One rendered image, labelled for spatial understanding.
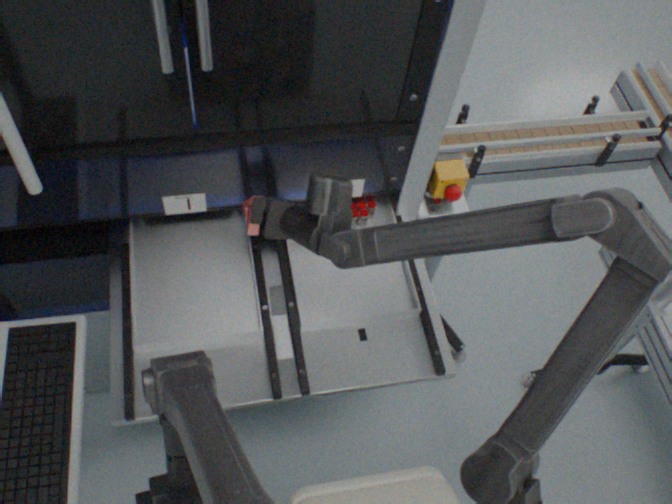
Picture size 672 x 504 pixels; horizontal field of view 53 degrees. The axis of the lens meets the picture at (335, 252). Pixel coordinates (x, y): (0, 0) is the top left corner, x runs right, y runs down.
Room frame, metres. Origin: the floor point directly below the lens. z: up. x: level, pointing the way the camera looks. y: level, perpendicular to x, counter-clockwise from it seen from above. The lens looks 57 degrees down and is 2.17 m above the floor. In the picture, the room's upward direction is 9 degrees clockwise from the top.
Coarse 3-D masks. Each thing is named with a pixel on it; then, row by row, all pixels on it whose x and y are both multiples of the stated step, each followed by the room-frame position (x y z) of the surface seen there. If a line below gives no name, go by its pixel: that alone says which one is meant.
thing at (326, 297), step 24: (384, 216) 0.97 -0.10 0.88; (288, 240) 0.85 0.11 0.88; (312, 264) 0.80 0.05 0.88; (384, 264) 0.83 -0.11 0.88; (408, 264) 0.82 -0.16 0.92; (312, 288) 0.74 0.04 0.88; (336, 288) 0.75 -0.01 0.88; (360, 288) 0.76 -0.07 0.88; (384, 288) 0.77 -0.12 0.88; (408, 288) 0.78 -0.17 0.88; (312, 312) 0.68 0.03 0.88; (336, 312) 0.69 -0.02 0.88; (360, 312) 0.70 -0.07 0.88; (384, 312) 0.71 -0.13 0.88; (408, 312) 0.70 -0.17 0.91
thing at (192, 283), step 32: (160, 224) 0.84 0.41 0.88; (192, 224) 0.85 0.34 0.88; (224, 224) 0.87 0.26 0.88; (160, 256) 0.75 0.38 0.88; (192, 256) 0.77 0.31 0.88; (224, 256) 0.78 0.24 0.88; (160, 288) 0.68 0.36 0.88; (192, 288) 0.69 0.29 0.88; (224, 288) 0.70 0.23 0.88; (256, 288) 0.70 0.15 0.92; (160, 320) 0.60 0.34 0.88; (192, 320) 0.61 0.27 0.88; (224, 320) 0.63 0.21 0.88; (256, 320) 0.64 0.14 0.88
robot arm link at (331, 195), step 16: (320, 176) 0.67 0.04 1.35; (336, 176) 0.69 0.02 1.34; (320, 192) 0.64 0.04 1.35; (336, 192) 0.64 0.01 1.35; (352, 192) 0.66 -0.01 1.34; (304, 208) 0.64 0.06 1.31; (320, 208) 0.63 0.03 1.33; (336, 208) 0.62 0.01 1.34; (336, 224) 0.61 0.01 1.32; (336, 240) 0.57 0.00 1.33; (336, 256) 0.55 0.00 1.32
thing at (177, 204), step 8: (168, 200) 0.80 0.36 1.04; (176, 200) 0.80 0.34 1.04; (184, 200) 0.81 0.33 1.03; (192, 200) 0.81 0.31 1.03; (200, 200) 0.82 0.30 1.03; (168, 208) 0.80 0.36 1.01; (176, 208) 0.80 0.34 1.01; (184, 208) 0.81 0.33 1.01; (192, 208) 0.81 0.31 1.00; (200, 208) 0.82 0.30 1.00
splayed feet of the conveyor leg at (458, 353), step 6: (444, 324) 1.12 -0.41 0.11; (444, 330) 1.11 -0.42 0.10; (450, 330) 1.11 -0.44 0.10; (450, 336) 1.09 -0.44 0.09; (456, 336) 1.10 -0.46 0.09; (450, 342) 1.08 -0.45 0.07; (456, 342) 1.08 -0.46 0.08; (462, 342) 1.09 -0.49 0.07; (456, 348) 1.06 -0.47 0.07; (462, 348) 1.06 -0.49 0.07; (456, 354) 1.07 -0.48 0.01; (462, 354) 1.07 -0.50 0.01; (456, 360) 1.04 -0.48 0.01; (462, 360) 1.05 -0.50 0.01
